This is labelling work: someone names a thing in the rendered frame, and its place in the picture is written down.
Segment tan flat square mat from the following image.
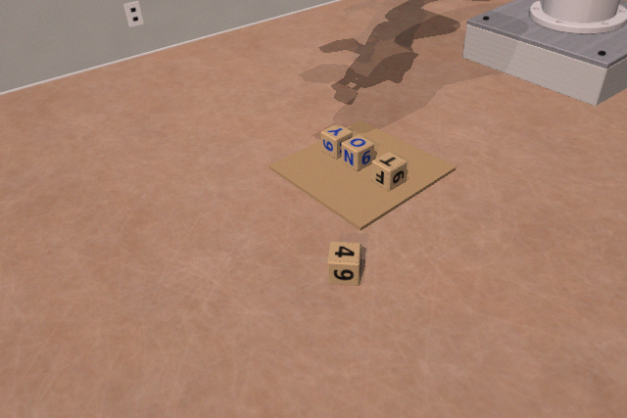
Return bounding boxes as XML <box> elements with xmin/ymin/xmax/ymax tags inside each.
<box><xmin>269</xmin><ymin>120</ymin><xmax>456</xmax><ymax>231</ymax></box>

